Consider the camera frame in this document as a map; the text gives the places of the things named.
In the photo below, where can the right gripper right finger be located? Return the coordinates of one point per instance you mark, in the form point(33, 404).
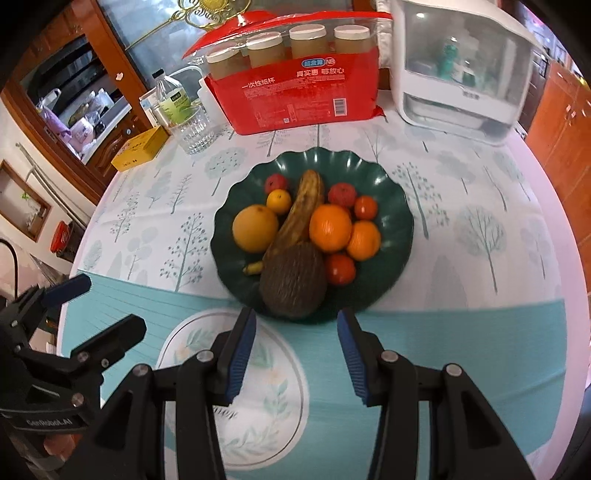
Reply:
point(468, 440)

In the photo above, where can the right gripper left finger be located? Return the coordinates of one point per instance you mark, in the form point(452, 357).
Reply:
point(126, 440)

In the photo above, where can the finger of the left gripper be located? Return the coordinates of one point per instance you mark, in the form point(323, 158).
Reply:
point(91, 358)
point(21, 317)

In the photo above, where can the dark brown avocado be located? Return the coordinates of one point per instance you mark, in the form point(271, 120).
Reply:
point(293, 283)

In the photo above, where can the large yellow orange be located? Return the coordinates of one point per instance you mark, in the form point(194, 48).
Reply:
point(254, 228)

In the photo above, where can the larger red tomato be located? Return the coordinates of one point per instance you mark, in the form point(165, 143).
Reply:
point(340, 269)

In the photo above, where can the mandarin orange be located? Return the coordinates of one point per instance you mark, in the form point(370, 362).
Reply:
point(330, 228)
point(365, 240)

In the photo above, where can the small yellow kumquat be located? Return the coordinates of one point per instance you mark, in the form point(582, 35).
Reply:
point(279, 201)

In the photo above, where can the small red tomato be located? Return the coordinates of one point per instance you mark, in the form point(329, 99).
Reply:
point(366, 208)

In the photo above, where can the red lychee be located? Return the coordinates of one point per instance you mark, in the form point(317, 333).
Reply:
point(275, 181)
point(342, 194)

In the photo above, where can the spotted ripe banana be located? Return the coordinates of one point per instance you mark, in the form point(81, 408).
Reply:
point(310, 196)

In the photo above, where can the person left hand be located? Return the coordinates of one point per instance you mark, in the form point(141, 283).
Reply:
point(61, 445)

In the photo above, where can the red container on floor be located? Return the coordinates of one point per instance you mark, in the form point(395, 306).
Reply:
point(61, 237)

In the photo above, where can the tree pattern tablecloth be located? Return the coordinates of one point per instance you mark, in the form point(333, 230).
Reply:
point(478, 266)

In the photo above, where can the yellow cardboard box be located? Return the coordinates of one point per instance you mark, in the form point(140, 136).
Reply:
point(140, 149)

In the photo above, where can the dark green scalloped plate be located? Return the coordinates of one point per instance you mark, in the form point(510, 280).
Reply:
point(374, 278)

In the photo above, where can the clear drinking glass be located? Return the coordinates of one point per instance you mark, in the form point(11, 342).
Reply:
point(196, 133)

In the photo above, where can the small white carton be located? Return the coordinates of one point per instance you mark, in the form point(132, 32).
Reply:
point(147, 101)

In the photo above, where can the clear bottle green label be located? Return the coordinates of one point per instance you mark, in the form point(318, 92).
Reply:
point(173, 99)

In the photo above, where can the white squeeze bottle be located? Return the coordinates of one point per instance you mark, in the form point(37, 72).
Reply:
point(211, 106)

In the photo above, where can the red paper cup package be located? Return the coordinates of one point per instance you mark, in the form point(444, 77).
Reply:
point(269, 72)

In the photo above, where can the white countertop sterilizer appliance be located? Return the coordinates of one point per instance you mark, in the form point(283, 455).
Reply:
point(460, 67)

